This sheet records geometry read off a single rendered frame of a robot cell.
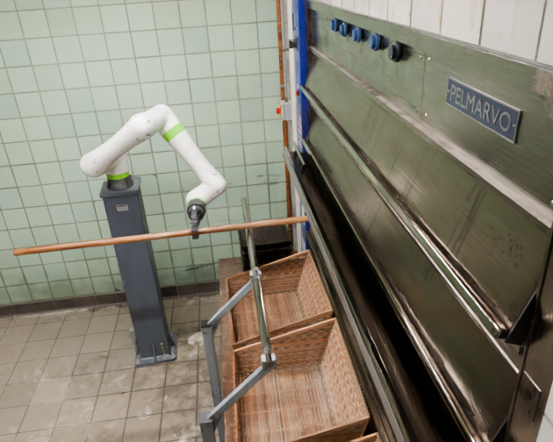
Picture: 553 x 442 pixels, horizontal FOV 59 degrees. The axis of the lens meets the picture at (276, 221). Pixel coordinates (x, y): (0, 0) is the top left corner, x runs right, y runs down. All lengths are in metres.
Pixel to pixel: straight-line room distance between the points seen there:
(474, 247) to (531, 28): 0.37
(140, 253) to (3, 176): 1.20
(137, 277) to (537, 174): 2.56
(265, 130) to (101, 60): 1.11
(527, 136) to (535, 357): 0.33
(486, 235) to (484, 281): 0.08
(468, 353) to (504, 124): 0.45
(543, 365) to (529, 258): 0.16
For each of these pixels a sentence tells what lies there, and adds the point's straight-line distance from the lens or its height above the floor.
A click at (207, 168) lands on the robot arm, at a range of 2.50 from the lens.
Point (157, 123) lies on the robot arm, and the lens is 2.44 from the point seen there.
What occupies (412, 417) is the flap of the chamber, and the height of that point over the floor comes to 1.41.
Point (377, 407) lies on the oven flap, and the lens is 1.74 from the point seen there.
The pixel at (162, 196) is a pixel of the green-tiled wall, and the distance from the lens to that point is 3.55.
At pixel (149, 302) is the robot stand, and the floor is 0.46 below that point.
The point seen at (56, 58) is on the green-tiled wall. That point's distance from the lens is 3.40.
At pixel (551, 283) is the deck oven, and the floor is 1.83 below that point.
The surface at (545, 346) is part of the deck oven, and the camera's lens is 0.82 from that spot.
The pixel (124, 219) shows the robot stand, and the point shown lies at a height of 1.03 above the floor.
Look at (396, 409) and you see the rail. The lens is 1.08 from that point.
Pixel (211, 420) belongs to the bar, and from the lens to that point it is 1.72.
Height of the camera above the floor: 2.24
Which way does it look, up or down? 27 degrees down
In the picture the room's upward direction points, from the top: 4 degrees counter-clockwise
